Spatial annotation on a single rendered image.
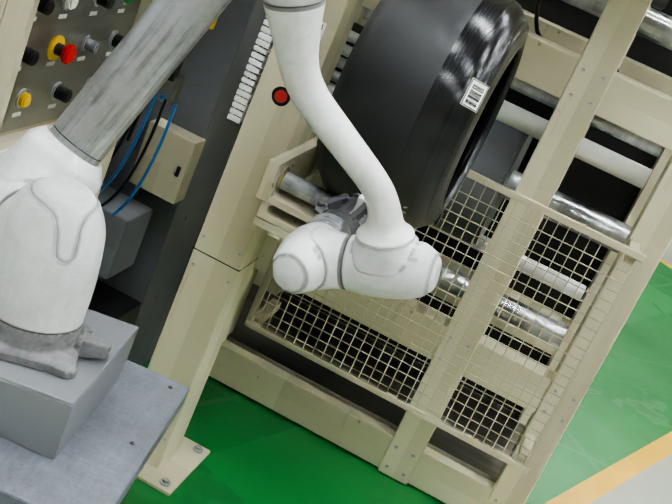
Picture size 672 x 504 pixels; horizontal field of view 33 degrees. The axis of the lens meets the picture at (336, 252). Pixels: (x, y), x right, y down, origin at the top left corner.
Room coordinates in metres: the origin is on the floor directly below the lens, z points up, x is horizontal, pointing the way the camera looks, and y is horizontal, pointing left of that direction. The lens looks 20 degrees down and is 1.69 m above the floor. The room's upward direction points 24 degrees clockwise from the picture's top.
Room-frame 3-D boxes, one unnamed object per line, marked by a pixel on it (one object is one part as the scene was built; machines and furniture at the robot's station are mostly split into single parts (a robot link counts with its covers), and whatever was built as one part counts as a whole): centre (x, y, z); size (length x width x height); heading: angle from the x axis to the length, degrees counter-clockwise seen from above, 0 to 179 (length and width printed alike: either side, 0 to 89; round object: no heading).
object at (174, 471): (2.59, 0.25, 0.01); 0.27 x 0.27 x 0.02; 80
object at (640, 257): (2.85, -0.29, 0.65); 0.90 x 0.02 x 0.70; 80
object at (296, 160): (2.59, 0.17, 0.90); 0.40 x 0.03 x 0.10; 170
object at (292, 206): (2.43, 0.02, 0.83); 0.36 x 0.09 x 0.06; 80
